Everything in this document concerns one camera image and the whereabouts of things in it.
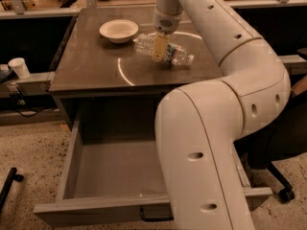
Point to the black pole on floor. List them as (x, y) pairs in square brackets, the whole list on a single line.
[(11, 177)]

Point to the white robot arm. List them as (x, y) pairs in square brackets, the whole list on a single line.
[(197, 124)]

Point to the black office chair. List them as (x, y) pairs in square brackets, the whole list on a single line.
[(284, 138)]

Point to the black drawer handle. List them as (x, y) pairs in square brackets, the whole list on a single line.
[(155, 213)]

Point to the clear plastic water bottle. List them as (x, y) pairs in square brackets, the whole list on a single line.
[(174, 55)]

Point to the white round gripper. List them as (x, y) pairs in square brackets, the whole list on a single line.
[(166, 23)]

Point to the open grey top drawer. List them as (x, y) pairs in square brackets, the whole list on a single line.
[(112, 167)]

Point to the white ceramic bowl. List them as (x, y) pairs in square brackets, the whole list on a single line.
[(119, 30)]

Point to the white paper cup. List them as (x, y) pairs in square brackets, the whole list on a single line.
[(18, 65)]

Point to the grey cabinet with counter top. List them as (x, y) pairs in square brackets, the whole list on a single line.
[(92, 66)]

